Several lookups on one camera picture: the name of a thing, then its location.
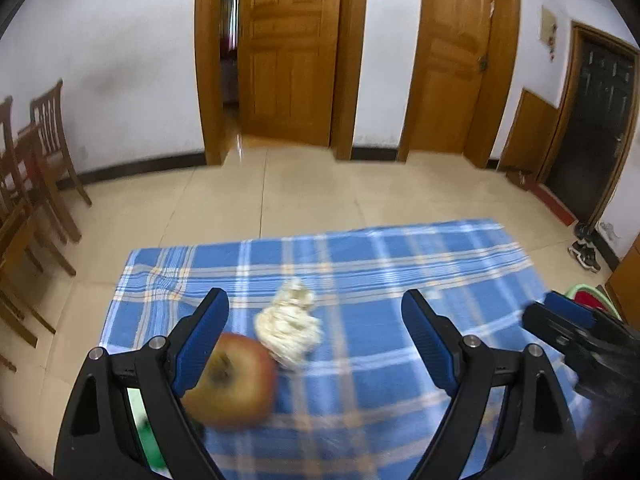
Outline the red basin with green rim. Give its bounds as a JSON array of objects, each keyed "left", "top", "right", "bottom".
[{"left": 565, "top": 284, "right": 623, "bottom": 321}]

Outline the red yellow apple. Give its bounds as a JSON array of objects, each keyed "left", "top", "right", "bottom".
[{"left": 181, "top": 333, "right": 278, "bottom": 431}]

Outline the wooden sideboard cabinet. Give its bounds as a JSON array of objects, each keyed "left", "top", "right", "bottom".
[{"left": 605, "top": 235, "right": 640, "bottom": 330}]

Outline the crumpled white tissue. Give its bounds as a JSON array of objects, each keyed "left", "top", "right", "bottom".
[{"left": 254, "top": 278, "right": 323, "bottom": 370}]

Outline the blue plaid tablecloth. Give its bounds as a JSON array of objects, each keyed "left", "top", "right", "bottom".
[{"left": 100, "top": 219, "right": 546, "bottom": 479}]

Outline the black sneakers pair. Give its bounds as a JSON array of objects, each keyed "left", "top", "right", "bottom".
[{"left": 567, "top": 222, "right": 601, "bottom": 273}]

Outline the green clover shaped toy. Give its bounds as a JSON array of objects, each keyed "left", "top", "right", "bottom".
[{"left": 127, "top": 388, "right": 168, "bottom": 476}]

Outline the red doormat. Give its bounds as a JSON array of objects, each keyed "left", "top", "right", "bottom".
[{"left": 528, "top": 182, "right": 577, "bottom": 226}]

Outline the wooden dining chair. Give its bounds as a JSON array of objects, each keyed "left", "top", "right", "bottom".
[{"left": 29, "top": 78, "right": 92, "bottom": 244}]

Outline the black entrance door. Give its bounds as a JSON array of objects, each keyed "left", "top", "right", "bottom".
[{"left": 546, "top": 40, "right": 634, "bottom": 222}]

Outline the middle wooden door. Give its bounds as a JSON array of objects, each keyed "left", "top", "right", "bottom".
[{"left": 407, "top": 0, "right": 492, "bottom": 153}]

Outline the wooden door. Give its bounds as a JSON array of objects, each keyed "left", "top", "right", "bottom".
[
  {"left": 239, "top": 0, "right": 341, "bottom": 146},
  {"left": 407, "top": 0, "right": 492, "bottom": 153}
]

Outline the left wooden door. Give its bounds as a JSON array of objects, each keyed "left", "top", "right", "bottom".
[{"left": 239, "top": 0, "right": 341, "bottom": 146}]

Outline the low wooden wall cabinet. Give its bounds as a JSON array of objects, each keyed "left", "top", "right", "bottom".
[{"left": 498, "top": 89, "right": 558, "bottom": 176}]

